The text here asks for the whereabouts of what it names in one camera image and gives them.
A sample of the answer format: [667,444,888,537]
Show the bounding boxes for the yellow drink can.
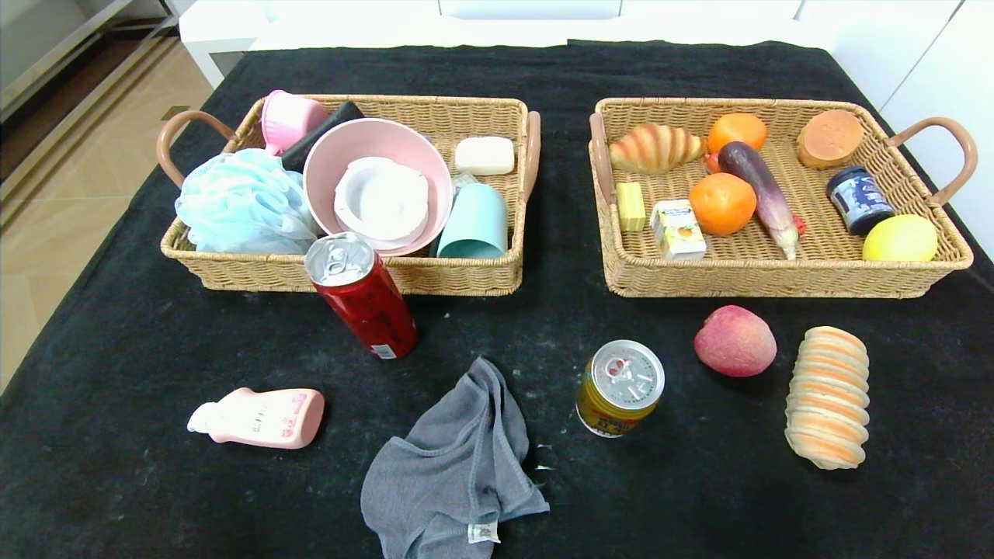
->
[575,339,666,439]

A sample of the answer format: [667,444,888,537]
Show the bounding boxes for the grey cloth with tag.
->
[360,356,551,559]

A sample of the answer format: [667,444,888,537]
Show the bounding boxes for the red peach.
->
[693,305,778,378]

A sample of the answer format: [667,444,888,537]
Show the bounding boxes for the long striped bread roll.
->
[784,326,871,470]

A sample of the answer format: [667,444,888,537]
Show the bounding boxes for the teal plastic cup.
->
[436,182,509,259]

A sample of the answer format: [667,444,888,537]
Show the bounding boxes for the white soap bar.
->
[454,136,516,176]

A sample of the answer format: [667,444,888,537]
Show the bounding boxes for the red soda can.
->
[304,231,419,360]

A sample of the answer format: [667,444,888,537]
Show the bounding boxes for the white dish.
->
[334,157,429,249]

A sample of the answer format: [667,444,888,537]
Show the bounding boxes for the yellow butter block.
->
[616,182,647,233]

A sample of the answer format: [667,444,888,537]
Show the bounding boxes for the small juice carton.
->
[650,200,708,261]

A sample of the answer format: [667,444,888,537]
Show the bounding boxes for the pink bowl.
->
[303,118,454,257]

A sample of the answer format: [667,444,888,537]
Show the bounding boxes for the croissant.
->
[608,123,707,175]

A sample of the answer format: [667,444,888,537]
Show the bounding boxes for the black tube bottle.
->
[281,101,364,173]

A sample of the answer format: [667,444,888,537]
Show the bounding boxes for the orange fruit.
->
[689,172,758,237]
[705,113,769,156]

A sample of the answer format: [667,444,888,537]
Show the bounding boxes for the pink ribbed cup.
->
[261,90,331,156]

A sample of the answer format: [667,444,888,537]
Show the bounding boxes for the light blue bath pouf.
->
[175,149,319,255]

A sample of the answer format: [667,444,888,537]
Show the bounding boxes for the pink lotion bottle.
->
[187,387,325,450]

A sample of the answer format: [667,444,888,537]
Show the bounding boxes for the purple eggplant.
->
[718,141,801,261]

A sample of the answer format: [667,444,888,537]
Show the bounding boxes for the white low cabinet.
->
[177,0,964,109]

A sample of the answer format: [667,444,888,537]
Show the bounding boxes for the round brown bun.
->
[797,109,865,170]

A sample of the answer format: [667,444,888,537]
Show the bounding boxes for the dark blue tin can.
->
[826,166,896,236]

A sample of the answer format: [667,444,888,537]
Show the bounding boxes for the yellow lemon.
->
[863,214,940,263]

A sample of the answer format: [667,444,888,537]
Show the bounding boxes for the wicker basket brown handles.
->
[157,95,541,297]
[589,97,978,300]

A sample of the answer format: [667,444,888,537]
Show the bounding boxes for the grey metal rail frame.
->
[0,0,179,117]

